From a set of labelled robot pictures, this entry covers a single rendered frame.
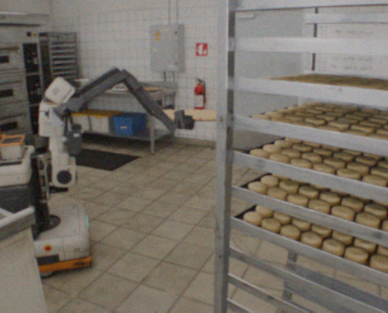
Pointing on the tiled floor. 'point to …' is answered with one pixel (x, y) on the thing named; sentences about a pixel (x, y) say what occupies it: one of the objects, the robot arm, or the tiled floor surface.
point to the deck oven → (14, 76)
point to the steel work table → (149, 115)
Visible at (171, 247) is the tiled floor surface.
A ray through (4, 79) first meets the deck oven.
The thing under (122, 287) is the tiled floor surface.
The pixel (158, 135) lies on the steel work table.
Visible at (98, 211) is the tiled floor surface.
